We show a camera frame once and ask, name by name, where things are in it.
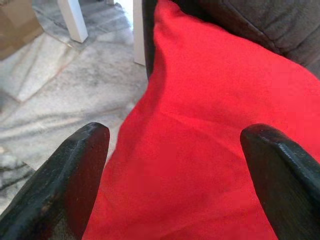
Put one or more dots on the white side table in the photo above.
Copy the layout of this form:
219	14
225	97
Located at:
75	22

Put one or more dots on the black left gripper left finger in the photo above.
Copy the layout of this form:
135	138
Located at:
57	187

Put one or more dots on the red pillow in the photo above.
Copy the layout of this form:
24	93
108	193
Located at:
195	130

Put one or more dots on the dark grey two-seat sofa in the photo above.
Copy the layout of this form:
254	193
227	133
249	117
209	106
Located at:
275	22

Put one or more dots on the brown cardboard box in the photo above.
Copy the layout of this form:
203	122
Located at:
15	25

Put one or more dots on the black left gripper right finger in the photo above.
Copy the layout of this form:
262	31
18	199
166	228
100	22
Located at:
287	187

